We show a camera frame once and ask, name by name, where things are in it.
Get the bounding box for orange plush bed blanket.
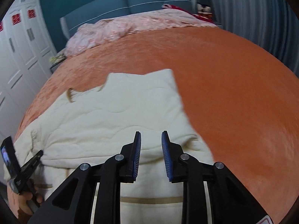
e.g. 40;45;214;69
19;27;298;223

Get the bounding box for dark bedside table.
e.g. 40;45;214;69
50;60;65;74

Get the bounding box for plush toy dolls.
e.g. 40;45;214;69
197;3;212;15

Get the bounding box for blue upholstered headboard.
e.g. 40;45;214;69
60;0;197;39

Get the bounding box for pink crumpled duvet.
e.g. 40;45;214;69
64;8;216;57

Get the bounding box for items on bedside table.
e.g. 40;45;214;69
50;54;67;65

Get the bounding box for white panelled wardrobe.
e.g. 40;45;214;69
1;0;56;140

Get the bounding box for cream quilted garment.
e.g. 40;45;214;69
14;69;214;223

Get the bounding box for grey-blue curtain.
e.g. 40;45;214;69
211;0;298;75

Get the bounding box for left hand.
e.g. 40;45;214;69
17;192;33;224

